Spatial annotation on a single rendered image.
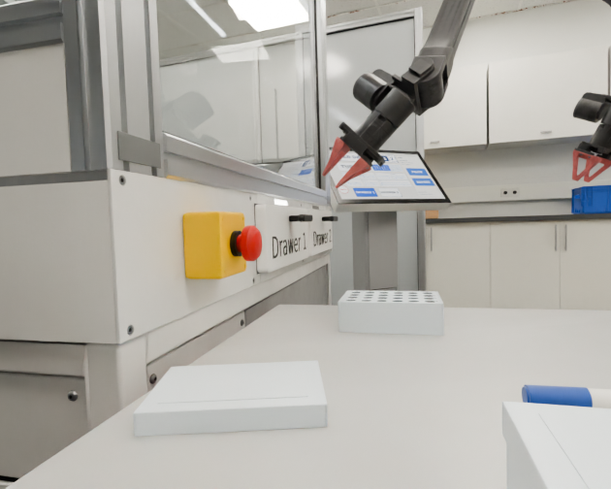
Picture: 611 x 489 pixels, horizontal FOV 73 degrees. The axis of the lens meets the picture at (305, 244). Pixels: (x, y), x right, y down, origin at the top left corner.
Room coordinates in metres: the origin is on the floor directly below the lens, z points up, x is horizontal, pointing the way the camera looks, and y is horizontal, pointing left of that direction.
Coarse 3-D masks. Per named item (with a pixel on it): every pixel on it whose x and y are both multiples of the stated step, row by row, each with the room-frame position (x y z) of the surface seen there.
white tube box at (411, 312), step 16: (352, 304) 0.49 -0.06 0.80; (368, 304) 0.49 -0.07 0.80; (384, 304) 0.49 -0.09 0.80; (400, 304) 0.48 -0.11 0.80; (416, 304) 0.48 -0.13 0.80; (432, 304) 0.47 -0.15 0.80; (352, 320) 0.49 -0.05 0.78; (368, 320) 0.49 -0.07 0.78; (384, 320) 0.49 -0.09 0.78; (400, 320) 0.48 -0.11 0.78; (416, 320) 0.48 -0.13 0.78; (432, 320) 0.47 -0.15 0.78
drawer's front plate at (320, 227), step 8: (312, 216) 0.98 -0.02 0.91; (320, 216) 1.07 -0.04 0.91; (312, 224) 0.97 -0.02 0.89; (320, 224) 1.06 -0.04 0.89; (328, 224) 1.17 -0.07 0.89; (312, 232) 0.97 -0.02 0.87; (320, 232) 1.06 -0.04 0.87; (328, 232) 1.17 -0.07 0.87; (312, 240) 0.97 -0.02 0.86; (328, 240) 1.17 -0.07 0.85; (312, 248) 0.97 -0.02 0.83; (320, 248) 1.06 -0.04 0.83; (328, 248) 1.16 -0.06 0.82
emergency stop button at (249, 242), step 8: (248, 232) 0.44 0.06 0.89; (256, 232) 0.45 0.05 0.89; (240, 240) 0.45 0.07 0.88; (248, 240) 0.44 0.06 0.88; (256, 240) 0.45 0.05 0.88; (240, 248) 0.45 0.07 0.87; (248, 248) 0.44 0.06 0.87; (256, 248) 0.45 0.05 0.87; (248, 256) 0.44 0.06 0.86; (256, 256) 0.45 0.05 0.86
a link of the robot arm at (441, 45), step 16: (448, 0) 0.84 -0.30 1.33; (464, 0) 0.82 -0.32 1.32; (448, 16) 0.81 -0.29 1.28; (464, 16) 0.81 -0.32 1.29; (432, 32) 0.81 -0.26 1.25; (448, 32) 0.79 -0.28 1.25; (432, 48) 0.77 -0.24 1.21; (448, 48) 0.76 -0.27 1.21; (448, 64) 0.77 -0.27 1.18; (432, 80) 0.73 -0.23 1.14; (432, 96) 0.76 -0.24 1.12
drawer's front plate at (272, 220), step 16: (256, 208) 0.65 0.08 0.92; (272, 208) 0.68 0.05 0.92; (288, 208) 0.78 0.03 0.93; (256, 224) 0.65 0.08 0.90; (272, 224) 0.68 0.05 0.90; (288, 224) 0.77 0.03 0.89; (304, 224) 0.89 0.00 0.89; (272, 240) 0.67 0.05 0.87; (304, 240) 0.89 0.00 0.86; (272, 256) 0.67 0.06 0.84; (288, 256) 0.76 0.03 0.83; (304, 256) 0.88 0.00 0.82
